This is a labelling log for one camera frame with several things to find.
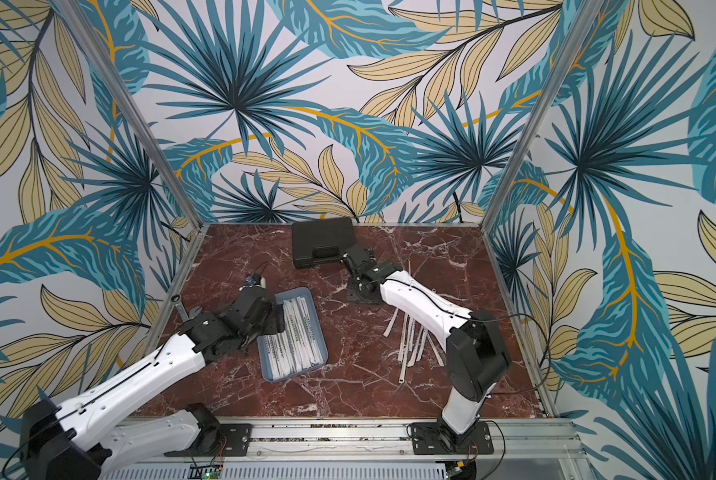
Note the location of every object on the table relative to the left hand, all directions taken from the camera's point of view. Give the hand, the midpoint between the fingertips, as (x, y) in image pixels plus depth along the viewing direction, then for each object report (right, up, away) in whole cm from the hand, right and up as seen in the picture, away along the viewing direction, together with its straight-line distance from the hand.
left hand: (271, 318), depth 79 cm
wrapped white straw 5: (+46, -12, +10) cm, 48 cm away
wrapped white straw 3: (+36, -14, +8) cm, 39 cm away
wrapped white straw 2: (+37, -8, +12) cm, 39 cm away
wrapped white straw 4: (+41, -10, +10) cm, 44 cm away
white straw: (-1, -10, +9) cm, 13 cm away
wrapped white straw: (+33, -5, +16) cm, 37 cm away
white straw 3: (+6, -7, +12) cm, 15 cm away
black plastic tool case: (+10, +22, +28) cm, 37 cm away
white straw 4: (+10, -11, +9) cm, 17 cm away
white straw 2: (+3, -9, +10) cm, 14 cm away
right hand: (+23, +6, +8) cm, 25 cm away
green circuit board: (-11, -36, -7) cm, 38 cm away
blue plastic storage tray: (-5, -10, +8) cm, 13 cm away
